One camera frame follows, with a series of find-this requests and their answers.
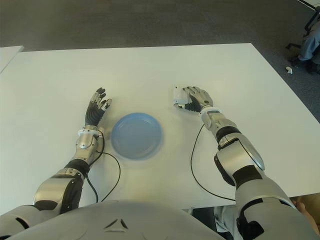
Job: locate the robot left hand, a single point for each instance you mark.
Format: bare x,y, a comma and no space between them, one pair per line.
94,115

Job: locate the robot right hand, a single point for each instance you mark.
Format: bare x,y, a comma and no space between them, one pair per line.
202,98

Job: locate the white square charger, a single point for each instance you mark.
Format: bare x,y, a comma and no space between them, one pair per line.
179,96

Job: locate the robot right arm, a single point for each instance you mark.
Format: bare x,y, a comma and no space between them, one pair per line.
240,160

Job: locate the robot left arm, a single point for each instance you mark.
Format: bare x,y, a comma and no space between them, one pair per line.
55,187

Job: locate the blue round plate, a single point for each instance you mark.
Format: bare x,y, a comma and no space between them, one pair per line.
137,136

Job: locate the white paper scrap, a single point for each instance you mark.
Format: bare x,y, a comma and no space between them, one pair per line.
289,70

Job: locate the grey robot torso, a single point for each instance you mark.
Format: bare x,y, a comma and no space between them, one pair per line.
120,220

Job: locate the black office chair base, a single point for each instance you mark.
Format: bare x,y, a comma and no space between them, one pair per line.
310,21

